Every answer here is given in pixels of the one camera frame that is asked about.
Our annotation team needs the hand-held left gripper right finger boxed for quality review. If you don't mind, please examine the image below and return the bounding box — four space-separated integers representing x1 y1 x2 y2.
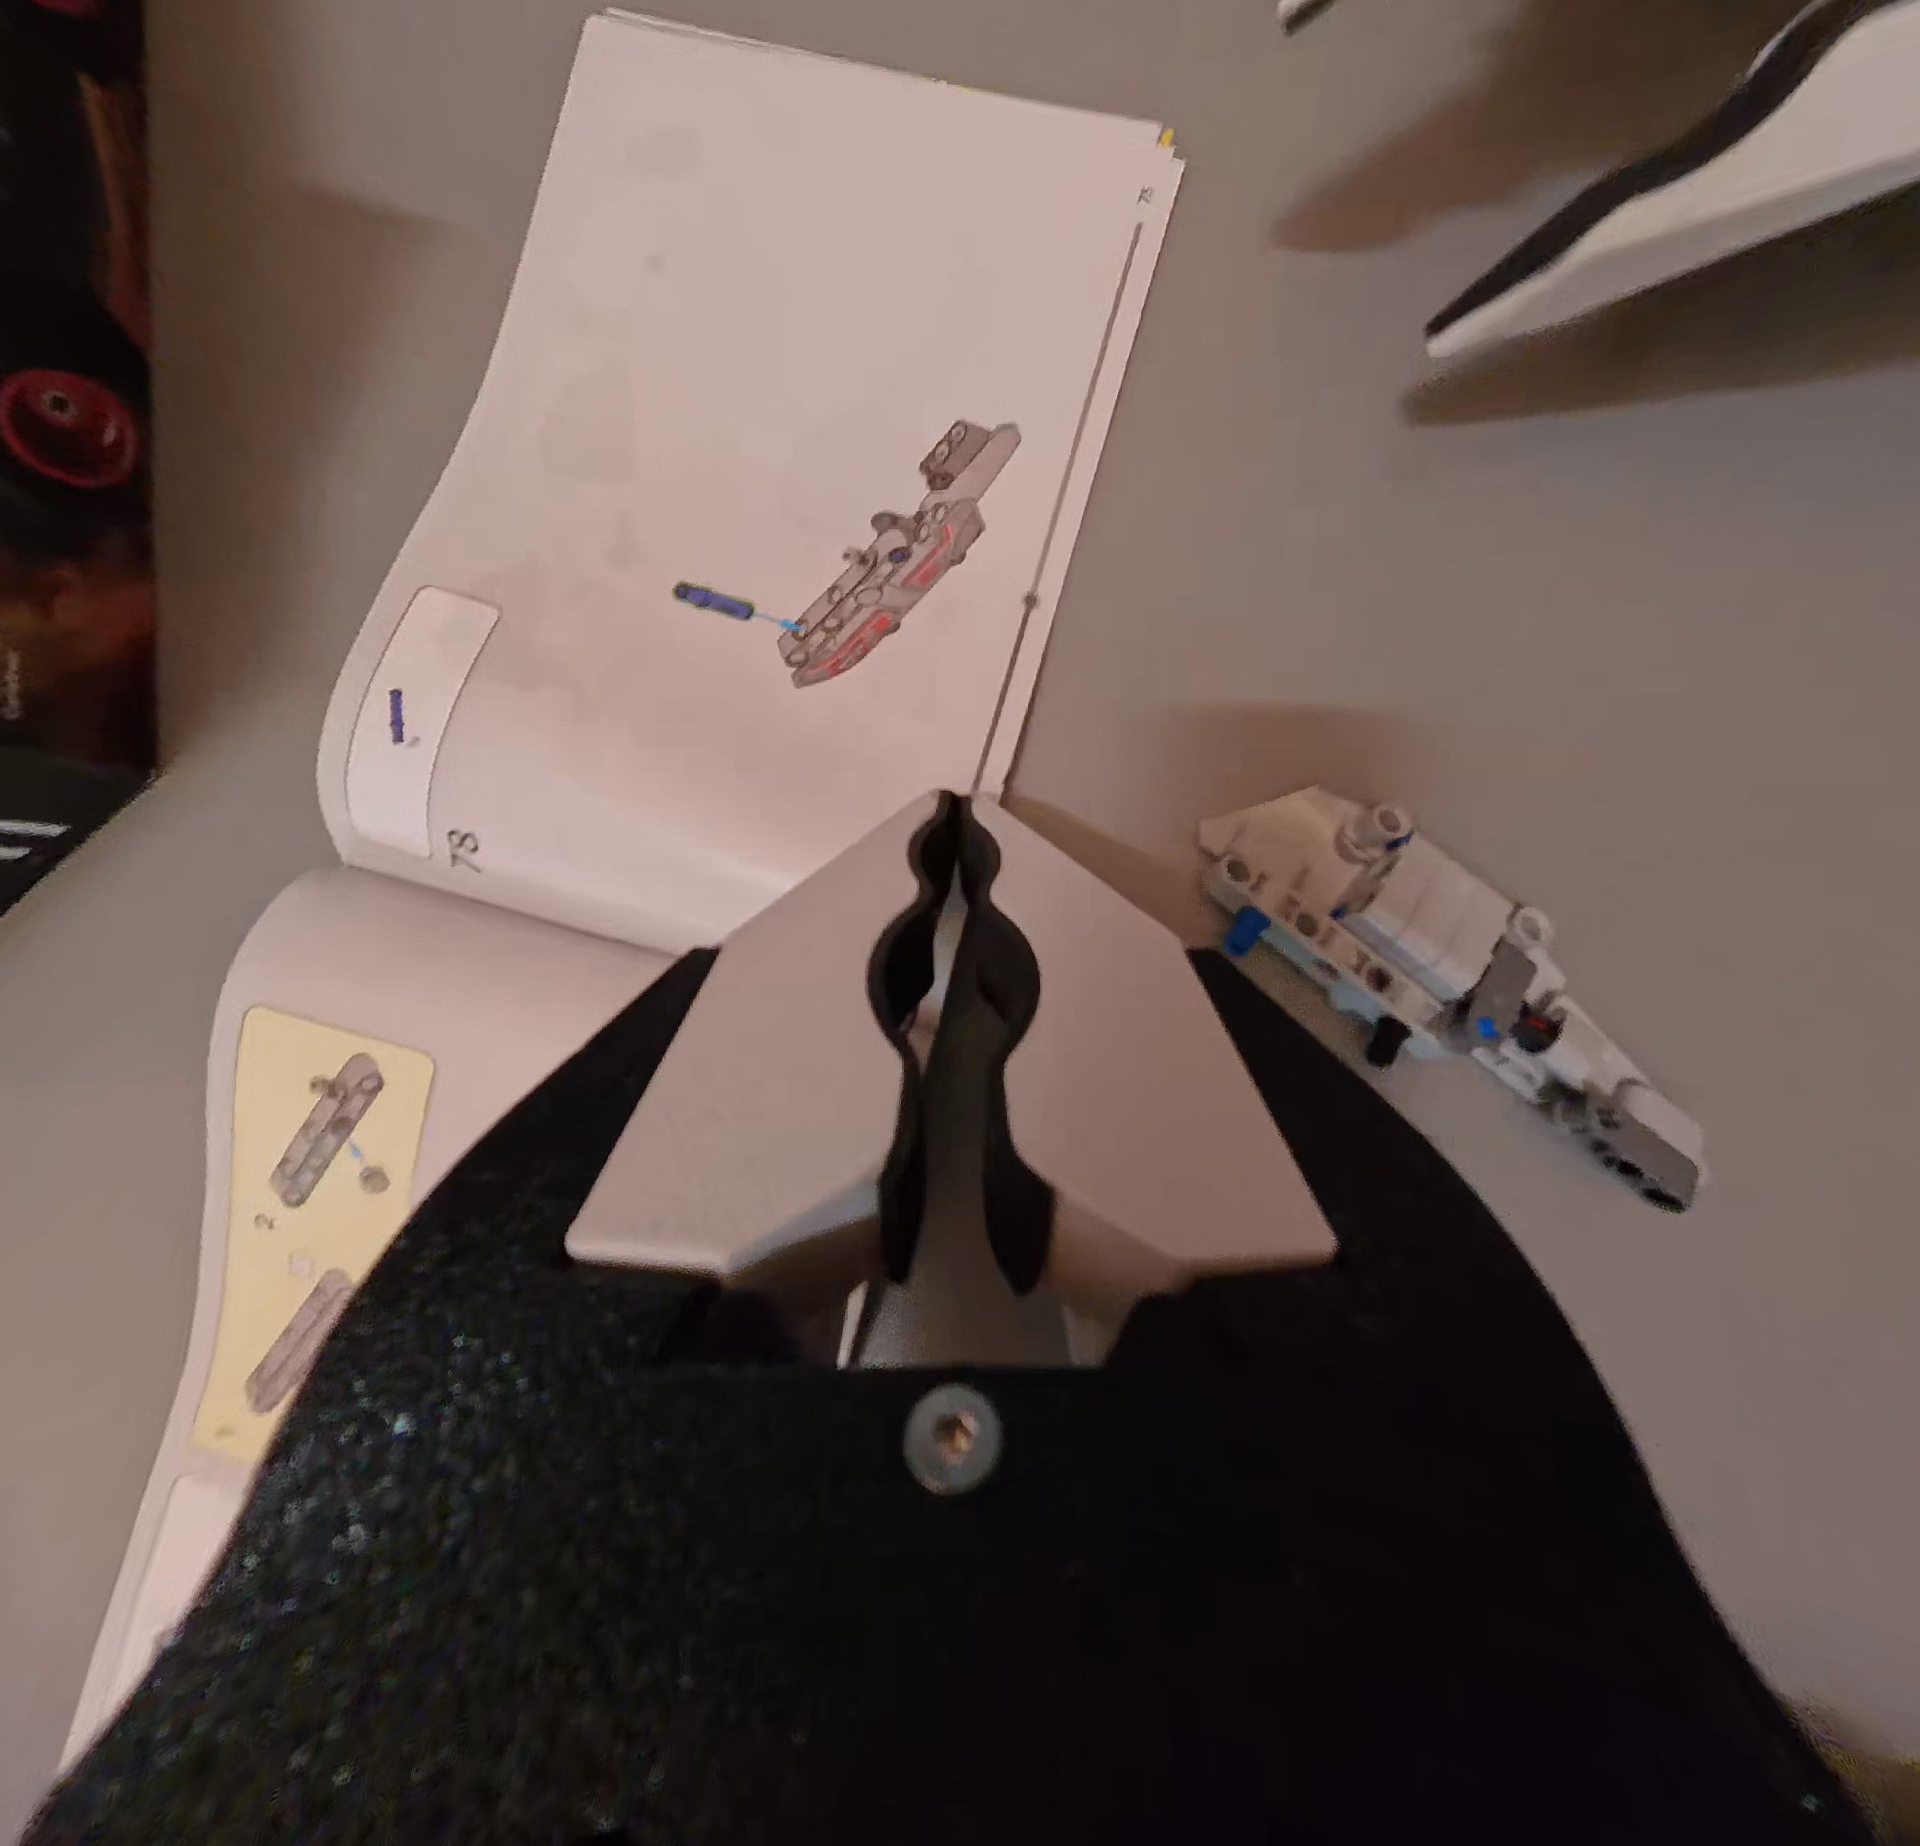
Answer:
930 793 1340 1367

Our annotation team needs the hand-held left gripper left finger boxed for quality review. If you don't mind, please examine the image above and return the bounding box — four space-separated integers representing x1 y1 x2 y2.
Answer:
569 788 963 1367

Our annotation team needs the white grey toy brick assembly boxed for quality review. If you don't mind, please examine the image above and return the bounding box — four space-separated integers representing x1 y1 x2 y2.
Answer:
1198 785 1711 1215

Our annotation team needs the white instruction booklet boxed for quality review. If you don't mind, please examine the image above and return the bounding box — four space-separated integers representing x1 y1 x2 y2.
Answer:
51 9 1187 1788

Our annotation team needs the grey desk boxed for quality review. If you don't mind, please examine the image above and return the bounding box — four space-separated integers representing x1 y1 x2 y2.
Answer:
0 0 1920 1846

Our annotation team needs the black toy set box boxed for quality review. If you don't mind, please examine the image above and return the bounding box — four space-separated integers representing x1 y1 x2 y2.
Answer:
0 0 166 917

